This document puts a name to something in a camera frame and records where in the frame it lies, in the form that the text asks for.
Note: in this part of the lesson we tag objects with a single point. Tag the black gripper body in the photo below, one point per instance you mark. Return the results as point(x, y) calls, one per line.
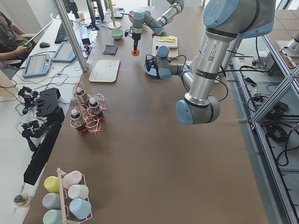
point(157, 69)
point(135, 38)

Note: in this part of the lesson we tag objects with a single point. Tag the blue round plate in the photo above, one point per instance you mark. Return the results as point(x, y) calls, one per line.
point(153, 72)

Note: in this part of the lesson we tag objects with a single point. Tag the orange mandarin fruit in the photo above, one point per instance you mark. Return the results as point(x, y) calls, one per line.
point(135, 52)

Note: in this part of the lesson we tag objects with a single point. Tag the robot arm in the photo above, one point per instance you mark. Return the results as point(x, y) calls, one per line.
point(141, 18)
point(225, 20)

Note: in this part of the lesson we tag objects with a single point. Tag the green bowl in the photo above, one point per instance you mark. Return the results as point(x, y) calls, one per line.
point(117, 34)

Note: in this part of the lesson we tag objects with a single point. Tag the wooden cup stand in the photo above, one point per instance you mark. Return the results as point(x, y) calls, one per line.
point(114, 24)

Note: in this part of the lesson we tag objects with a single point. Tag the grey folded cloth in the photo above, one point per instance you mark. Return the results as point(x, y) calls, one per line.
point(110, 50)

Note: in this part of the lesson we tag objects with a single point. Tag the wooden cutting board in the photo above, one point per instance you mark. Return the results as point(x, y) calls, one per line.
point(172, 52)

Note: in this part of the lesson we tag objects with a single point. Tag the yellow plastic knife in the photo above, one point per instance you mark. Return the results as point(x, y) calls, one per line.
point(166, 39)

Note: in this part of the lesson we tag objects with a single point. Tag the cream rabbit tray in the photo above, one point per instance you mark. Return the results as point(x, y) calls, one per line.
point(104, 70)

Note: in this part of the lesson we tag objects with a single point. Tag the blue teach pendant far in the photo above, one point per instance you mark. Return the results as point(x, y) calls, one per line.
point(64, 53)

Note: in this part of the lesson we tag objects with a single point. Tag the blue teach pendant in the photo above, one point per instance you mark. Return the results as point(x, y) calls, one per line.
point(64, 53)
point(37, 65)

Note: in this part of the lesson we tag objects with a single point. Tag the black keyboard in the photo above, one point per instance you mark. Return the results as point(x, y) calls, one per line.
point(61, 35)

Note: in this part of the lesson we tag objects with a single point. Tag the bottle lower left rack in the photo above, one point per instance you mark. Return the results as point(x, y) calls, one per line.
point(95, 109)

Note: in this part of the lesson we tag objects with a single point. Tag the bottle top of rack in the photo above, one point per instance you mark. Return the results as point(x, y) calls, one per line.
point(82, 96)

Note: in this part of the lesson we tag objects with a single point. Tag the black computer mouse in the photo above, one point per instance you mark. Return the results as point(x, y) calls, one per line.
point(44, 45)

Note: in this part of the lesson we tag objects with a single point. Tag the bottle lower right rack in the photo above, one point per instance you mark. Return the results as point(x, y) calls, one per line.
point(77, 122)

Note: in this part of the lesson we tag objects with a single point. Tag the blue teach pendant near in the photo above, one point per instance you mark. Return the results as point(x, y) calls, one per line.
point(37, 65)

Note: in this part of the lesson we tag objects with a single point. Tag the seated person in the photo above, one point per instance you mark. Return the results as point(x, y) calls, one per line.
point(11, 42)

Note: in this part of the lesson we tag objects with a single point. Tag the pastel cup rack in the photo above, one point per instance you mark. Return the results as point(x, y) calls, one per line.
point(68, 199)

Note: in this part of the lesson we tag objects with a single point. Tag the copper wire bottle rack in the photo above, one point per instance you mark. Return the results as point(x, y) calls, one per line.
point(92, 123)

